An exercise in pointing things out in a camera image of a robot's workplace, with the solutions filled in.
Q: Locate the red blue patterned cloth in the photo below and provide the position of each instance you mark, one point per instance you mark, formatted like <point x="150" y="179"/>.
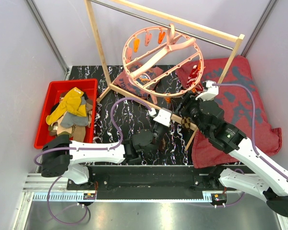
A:
<point x="242" y="105"/>

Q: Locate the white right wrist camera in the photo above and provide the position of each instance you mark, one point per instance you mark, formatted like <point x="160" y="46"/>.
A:
<point x="211" y="90"/>

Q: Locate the folded pink printed shirt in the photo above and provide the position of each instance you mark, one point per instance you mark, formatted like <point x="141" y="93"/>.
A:
<point x="123" y="81"/>

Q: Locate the pink round clip hanger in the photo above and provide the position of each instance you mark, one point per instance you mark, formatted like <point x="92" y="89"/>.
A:
<point x="157" y="46"/>

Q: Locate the beige olive sock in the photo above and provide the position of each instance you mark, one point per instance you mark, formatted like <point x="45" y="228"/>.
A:
<point x="77" y="133"/>

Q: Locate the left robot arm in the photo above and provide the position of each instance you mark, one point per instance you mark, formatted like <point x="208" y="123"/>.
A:
<point x="64" y="157"/>

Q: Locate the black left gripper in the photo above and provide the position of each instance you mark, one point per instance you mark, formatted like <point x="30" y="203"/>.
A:
<point x="154" y="122"/>

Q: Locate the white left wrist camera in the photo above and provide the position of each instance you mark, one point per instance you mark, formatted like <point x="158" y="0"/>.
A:
<point x="163" y="116"/>

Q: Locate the red white striped sock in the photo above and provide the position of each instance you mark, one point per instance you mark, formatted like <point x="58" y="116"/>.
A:
<point x="193" y="76"/>

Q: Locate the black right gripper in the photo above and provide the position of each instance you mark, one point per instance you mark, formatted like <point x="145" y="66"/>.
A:
<point x="188" y="99"/>

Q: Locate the grey sock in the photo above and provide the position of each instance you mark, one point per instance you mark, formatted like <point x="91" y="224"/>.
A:
<point x="70" y="120"/>

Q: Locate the orange clothespin front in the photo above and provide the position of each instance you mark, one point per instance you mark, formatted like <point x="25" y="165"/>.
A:
<point x="168" y="99"/>

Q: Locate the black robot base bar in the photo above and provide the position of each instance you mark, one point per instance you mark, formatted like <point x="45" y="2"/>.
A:
<point x="109" y="177"/>

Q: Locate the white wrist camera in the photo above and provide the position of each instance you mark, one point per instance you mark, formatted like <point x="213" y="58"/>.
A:
<point x="211" y="90"/>
<point x="163" y="116"/>

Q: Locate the red plastic bin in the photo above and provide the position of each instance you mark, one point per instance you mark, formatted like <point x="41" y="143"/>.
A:
<point x="55" y="89"/>

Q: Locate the brown yellow argyle sock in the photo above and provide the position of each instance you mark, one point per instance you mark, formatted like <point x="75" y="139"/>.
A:
<point x="163" y="144"/>

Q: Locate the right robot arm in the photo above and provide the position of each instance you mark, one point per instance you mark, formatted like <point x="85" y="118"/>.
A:
<point x="271" y="183"/>

